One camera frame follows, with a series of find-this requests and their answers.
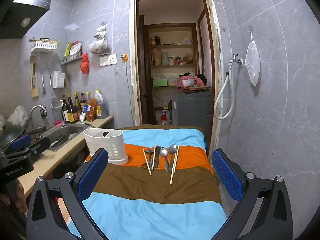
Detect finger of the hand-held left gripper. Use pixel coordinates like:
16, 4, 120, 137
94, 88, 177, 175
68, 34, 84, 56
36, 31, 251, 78
5, 134, 32, 153
15, 137, 52, 161

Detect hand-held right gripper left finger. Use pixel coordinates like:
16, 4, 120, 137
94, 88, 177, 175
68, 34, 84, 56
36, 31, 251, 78
26, 148, 109, 240

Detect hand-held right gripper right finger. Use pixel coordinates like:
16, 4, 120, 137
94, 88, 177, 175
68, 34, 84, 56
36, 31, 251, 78
211, 148, 293, 240

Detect white plastic utensil holder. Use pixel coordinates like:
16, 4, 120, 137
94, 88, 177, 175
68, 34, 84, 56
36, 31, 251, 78
83, 128, 129, 165

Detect large metal spoon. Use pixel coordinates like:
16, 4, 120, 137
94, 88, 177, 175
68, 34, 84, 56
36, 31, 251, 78
168, 144, 177, 172

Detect person's left hand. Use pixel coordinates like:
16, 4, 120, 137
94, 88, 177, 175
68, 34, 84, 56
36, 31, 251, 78
13, 182, 28, 214

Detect black wok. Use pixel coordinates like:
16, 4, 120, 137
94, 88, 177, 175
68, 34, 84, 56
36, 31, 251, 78
0, 125, 47, 150

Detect white plastic bag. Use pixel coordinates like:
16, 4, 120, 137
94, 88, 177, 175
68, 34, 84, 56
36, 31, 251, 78
9, 106, 28, 127

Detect steel sink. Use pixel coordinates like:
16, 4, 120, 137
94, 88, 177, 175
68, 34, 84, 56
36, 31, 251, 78
37, 124, 89, 152

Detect sink faucet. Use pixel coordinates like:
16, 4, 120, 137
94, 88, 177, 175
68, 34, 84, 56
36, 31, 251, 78
30, 105, 48, 128

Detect hanging metal strainer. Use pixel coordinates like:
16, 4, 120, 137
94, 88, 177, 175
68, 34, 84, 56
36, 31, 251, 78
51, 97, 62, 112

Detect hanging wooden cutting board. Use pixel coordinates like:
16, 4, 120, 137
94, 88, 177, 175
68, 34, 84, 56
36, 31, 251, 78
30, 56, 39, 98

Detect blue white packet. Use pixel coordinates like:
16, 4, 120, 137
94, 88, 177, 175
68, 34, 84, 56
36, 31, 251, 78
79, 106, 90, 123

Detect dark metal spoon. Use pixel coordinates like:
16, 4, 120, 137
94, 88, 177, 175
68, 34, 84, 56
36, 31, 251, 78
144, 149, 154, 170

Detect striped blanket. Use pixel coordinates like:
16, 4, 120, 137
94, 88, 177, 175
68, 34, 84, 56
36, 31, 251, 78
57, 124, 228, 240

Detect large oil jug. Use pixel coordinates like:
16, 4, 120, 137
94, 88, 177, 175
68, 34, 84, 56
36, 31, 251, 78
94, 90, 109, 119

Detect grey cabinet in doorway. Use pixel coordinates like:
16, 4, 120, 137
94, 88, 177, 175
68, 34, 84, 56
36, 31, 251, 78
171, 87, 213, 130

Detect red plastic bag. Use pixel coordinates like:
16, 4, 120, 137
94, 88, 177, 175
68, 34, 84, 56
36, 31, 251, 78
80, 53, 90, 75

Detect pink cloth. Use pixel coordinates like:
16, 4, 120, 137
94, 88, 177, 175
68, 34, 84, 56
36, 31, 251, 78
176, 74, 208, 89

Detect red snack packet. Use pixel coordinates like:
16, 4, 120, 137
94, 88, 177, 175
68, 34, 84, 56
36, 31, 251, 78
69, 41, 82, 55

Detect white mesh bag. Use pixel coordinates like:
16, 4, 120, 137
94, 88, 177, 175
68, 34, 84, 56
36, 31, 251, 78
245, 31, 261, 87

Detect clear hanging plastic bag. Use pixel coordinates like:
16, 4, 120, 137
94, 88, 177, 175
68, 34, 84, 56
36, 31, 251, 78
89, 22, 111, 55

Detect black range hood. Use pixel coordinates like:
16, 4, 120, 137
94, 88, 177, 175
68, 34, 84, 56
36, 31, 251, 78
0, 0, 52, 40

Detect wooden shelf unit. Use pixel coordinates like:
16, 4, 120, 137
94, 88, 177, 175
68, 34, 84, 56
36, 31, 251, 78
144, 23, 199, 125

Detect white wall box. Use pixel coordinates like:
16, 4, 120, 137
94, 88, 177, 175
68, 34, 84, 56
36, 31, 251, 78
52, 70, 66, 88

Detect white hose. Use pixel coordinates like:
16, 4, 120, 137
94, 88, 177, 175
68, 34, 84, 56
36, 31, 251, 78
213, 72, 235, 120

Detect grey wall shelf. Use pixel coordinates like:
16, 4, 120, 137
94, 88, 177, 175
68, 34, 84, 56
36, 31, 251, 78
60, 52, 83, 65

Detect white plastic wall rack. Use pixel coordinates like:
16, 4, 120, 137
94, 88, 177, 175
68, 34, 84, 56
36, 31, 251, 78
31, 41, 57, 53

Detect white wall switch socket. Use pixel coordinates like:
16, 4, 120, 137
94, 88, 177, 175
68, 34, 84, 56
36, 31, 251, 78
99, 54, 117, 67

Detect door frame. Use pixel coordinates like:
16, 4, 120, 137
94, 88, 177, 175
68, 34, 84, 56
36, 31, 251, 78
129, 0, 223, 155

